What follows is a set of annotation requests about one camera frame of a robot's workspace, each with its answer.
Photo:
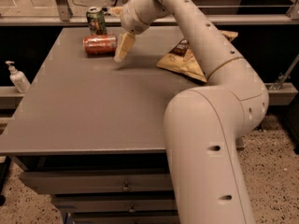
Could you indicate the metal railing frame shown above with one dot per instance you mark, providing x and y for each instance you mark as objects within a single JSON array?
[{"x": 221, "y": 12}]

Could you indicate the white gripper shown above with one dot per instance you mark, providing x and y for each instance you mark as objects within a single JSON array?
[{"x": 131, "y": 19}]

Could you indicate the red coke can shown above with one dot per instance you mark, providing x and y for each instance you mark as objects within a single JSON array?
[{"x": 98, "y": 44}]

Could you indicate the drawer knob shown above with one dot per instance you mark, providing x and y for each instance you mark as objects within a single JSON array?
[
  {"x": 126, "y": 187},
  {"x": 132, "y": 209}
]

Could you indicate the grey drawer cabinet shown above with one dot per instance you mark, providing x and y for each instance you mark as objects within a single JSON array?
[{"x": 88, "y": 124}]

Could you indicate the white pump sanitizer bottle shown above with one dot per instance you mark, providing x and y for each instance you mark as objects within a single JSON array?
[{"x": 18, "y": 78}]

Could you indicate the top drawer knob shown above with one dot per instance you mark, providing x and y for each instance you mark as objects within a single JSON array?
[{"x": 126, "y": 187}]

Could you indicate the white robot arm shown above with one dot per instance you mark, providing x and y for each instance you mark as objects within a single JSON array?
[{"x": 202, "y": 125}]

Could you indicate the sea salt chip bag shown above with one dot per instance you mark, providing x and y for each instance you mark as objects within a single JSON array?
[{"x": 183, "y": 61}]

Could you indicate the green soda can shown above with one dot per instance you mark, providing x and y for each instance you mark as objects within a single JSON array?
[{"x": 96, "y": 21}]

